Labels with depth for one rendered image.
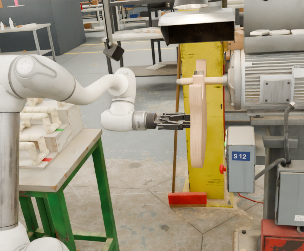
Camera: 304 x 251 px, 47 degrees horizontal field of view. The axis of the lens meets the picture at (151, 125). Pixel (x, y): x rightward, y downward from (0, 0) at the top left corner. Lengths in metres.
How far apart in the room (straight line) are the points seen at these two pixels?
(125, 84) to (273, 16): 0.67
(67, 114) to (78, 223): 1.21
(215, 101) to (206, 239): 0.95
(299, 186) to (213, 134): 1.18
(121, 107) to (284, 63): 0.69
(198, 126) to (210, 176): 1.42
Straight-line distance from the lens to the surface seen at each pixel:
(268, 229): 1.69
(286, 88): 1.42
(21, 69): 1.06
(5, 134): 1.19
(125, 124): 1.53
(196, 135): 1.37
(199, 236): 2.58
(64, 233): 1.68
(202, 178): 2.78
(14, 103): 1.18
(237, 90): 1.42
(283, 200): 1.57
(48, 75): 1.07
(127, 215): 2.83
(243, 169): 1.31
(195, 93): 1.30
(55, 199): 1.57
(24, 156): 1.82
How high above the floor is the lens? 1.68
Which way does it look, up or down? 23 degrees down
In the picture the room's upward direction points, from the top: 6 degrees counter-clockwise
